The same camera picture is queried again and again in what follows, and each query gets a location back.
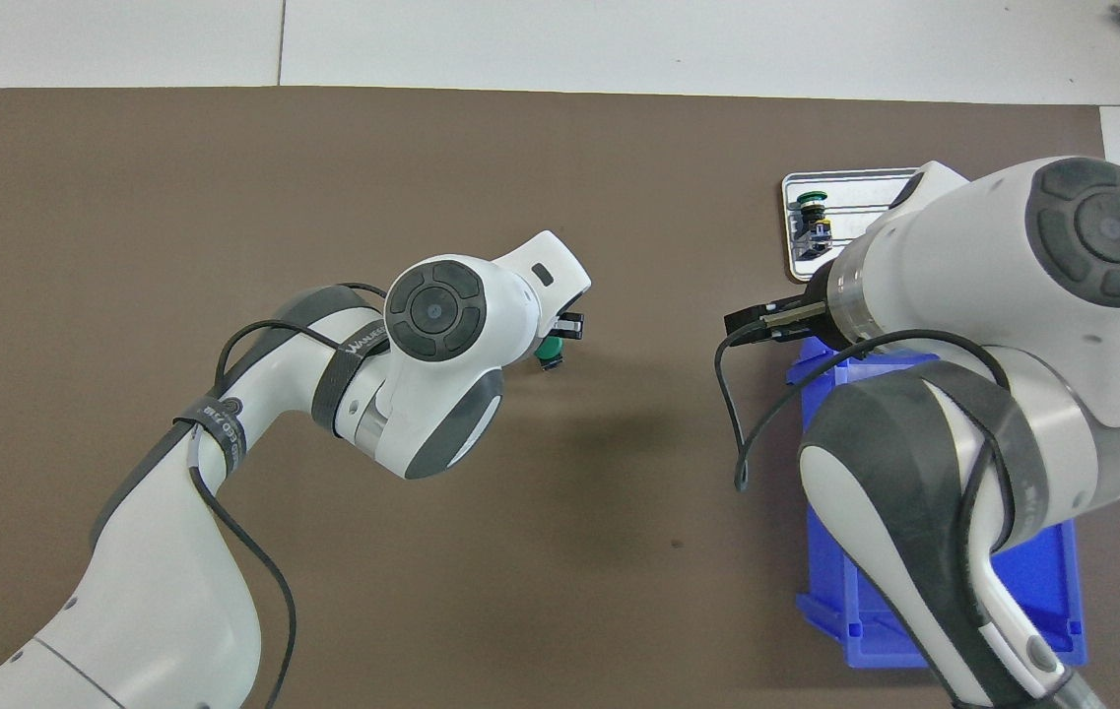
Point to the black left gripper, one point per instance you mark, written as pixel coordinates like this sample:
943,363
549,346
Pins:
538,340

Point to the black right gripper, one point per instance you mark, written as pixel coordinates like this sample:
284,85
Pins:
816,337

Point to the green push button switch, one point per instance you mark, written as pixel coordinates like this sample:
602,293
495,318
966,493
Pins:
550,352
813,228

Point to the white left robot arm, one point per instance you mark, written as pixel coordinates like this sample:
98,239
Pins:
175,611

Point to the silver metal tray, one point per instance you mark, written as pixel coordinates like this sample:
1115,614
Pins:
845,182

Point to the brown table mat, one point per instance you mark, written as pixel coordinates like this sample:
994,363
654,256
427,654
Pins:
569,542

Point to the blue plastic storage bin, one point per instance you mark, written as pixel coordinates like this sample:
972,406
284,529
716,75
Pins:
1042,591

